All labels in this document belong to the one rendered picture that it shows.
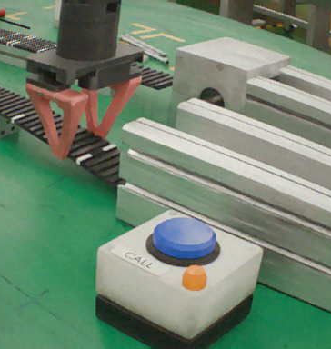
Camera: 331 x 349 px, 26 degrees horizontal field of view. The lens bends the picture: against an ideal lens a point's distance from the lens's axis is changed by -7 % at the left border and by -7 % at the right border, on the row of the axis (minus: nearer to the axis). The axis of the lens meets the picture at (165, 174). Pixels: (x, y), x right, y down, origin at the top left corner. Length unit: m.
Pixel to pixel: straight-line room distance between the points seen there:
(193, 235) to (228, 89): 0.31
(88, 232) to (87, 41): 0.17
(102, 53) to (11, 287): 0.24
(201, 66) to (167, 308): 0.37
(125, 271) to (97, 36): 0.25
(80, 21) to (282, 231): 0.26
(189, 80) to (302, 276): 0.31
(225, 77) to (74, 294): 0.32
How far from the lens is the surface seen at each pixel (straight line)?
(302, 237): 0.53
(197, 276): 0.44
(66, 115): 0.65
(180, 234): 0.47
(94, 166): 0.68
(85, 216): 0.63
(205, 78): 0.77
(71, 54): 0.65
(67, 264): 0.56
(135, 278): 0.46
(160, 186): 0.58
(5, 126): 0.78
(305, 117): 0.73
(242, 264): 0.47
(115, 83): 0.67
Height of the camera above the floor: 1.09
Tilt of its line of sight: 26 degrees down
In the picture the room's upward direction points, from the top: 6 degrees clockwise
